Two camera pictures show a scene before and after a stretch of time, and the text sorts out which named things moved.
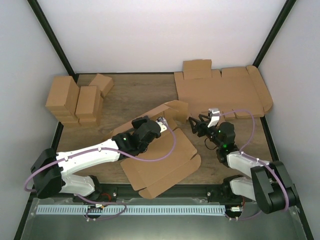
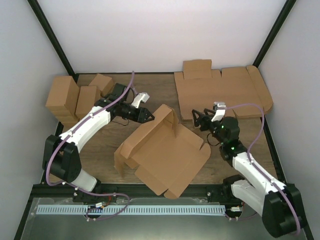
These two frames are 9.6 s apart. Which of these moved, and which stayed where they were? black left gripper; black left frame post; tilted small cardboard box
Moved: black left gripper
Stayed: tilted small cardboard box; black left frame post
